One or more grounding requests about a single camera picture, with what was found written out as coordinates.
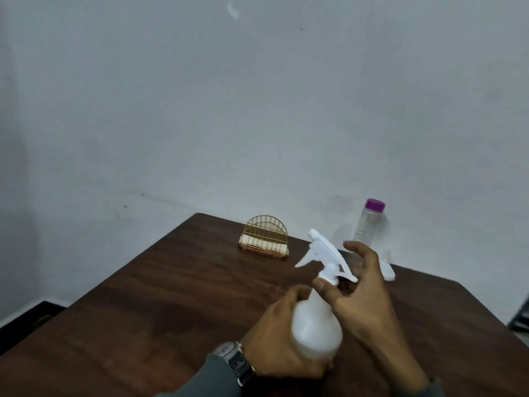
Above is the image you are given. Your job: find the person's right forearm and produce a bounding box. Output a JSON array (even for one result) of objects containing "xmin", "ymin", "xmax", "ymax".
[{"xmin": 390, "ymin": 378, "xmax": 447, "ymax": 397}]

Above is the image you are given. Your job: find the dark wooden table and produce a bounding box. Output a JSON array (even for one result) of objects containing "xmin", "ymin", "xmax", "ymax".
[{"xmin": 0, "ymin": 213, "xmax": 529, "ymax": 397}]

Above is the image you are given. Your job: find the white plastic funnel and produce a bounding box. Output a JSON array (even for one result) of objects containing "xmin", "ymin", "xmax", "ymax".
[{"xmin": 378, "ymin": 251, "xmax": 396, "ymax": 282}]

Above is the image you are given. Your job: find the person's left forearm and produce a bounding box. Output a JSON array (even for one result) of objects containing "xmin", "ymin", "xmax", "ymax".
[{"xmin": 155, "ymin": 353, "xmax": 242, "ymax": 397}]

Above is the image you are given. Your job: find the person's left hand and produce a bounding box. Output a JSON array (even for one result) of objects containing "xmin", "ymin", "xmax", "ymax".
[{"xmin": 239, "ymin": 284, "xmax": 334, "ymax": 380}]

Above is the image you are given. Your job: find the white paper napkin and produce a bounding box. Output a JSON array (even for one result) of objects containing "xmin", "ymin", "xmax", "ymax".
[{"xmin": 239, "ymin": 234, "xmax": 289, "ymax": 257}]

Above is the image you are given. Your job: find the black strap wristwatch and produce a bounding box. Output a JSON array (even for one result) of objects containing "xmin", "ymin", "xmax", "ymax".
[{"xmin": 212, "ymin": 341, "xmax": 257, "ymax": 388}]

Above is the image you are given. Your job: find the person's right hand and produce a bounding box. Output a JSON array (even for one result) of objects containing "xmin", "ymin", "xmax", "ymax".
[{"xmin": 312, "ymin": 240, "xmax": 430, "ymax": 395}]

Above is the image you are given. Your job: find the white plastic spray bottle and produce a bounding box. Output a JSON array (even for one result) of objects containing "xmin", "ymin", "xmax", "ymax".
[{"xmin": 290, "ymin": 285, "xmax": 344, "ymax": 361}]

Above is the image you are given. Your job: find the clear glass bottle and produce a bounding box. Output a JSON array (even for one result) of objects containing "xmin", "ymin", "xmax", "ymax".
[{"xmin": 351, "ymin": 208, "xmax": 385, "ymax": 251}]

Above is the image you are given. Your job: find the gold wire napkin holder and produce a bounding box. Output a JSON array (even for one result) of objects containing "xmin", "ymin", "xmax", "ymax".
[{"xmin": 238, "ymin": 215, "xmax": 290, "ymax": 259}]

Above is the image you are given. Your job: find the white trigger sprayer head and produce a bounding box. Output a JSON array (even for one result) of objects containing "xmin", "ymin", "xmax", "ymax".
[{"xmin": 294, "ymin": 228, "xmax": 359, "ymax": 286}]

